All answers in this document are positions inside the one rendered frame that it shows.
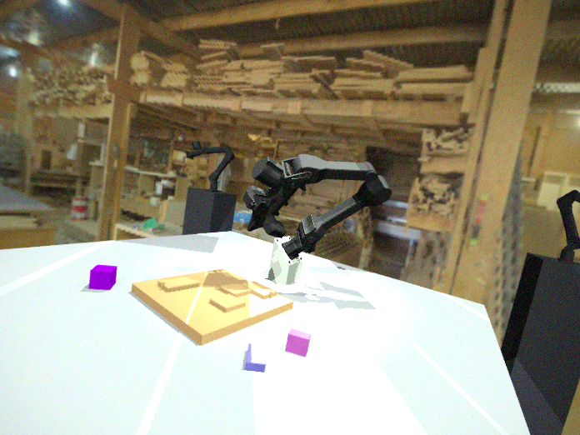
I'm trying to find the pink cube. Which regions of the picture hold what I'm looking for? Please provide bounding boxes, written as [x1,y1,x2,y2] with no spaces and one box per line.
[285,328,311,358]

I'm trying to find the purple cube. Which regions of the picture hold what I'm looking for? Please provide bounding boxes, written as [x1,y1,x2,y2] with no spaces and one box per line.
[88,265,118,291]

